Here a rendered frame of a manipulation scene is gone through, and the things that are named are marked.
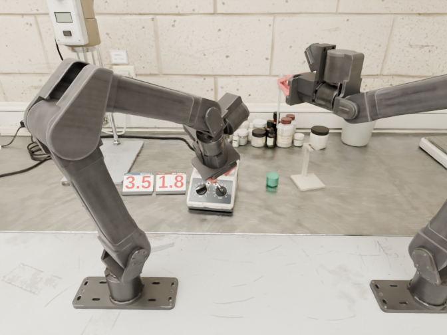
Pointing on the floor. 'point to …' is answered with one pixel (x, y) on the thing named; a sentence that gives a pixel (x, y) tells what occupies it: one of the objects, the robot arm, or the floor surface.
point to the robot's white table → (213, 286)
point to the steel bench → (245, 189)
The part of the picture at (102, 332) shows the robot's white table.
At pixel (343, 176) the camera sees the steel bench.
